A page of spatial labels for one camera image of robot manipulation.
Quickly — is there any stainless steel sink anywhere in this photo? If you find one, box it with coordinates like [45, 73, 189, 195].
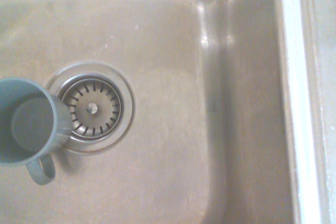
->
[0, 0, 336, 224]

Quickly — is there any round metal drain strainer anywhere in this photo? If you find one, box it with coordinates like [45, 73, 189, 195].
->
[45, 61, 135, 156]

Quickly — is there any grey-blue plastic cup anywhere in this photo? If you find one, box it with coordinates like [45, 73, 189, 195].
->
[0, 78, 72, 186]

